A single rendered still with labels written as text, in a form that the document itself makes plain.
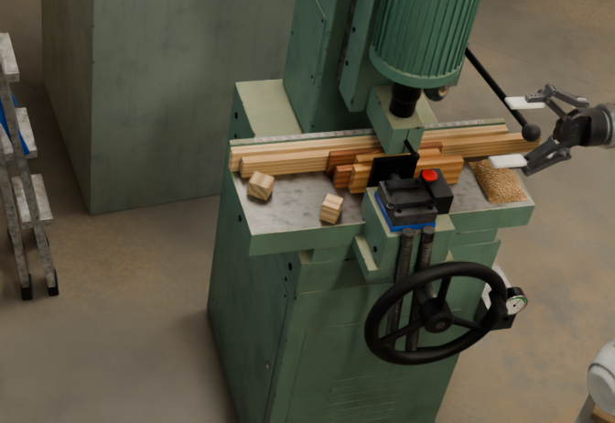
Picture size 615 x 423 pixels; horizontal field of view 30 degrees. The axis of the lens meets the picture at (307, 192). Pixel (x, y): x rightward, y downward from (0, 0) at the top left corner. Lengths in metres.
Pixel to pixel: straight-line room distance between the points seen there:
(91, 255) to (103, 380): 0.44
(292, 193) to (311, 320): 0.30
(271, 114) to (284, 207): 0.41
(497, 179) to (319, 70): 0.43
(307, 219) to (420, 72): 0.36
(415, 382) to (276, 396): 0.34
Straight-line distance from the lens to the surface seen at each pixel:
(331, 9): 2.32
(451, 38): 2.10
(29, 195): 2.95
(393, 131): 2.25
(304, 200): 2.25
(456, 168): 2.34
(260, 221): 2.19
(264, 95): 2.64
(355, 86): 2.33
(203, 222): 3.44
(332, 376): 2.60
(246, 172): 2.27
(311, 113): 2.48
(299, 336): 2.45
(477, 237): 2.39
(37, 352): 3.11
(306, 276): 2.30
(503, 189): 2.36
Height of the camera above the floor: 2.45
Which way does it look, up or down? 43 degrees down
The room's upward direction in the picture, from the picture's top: 11 degrees clockwise
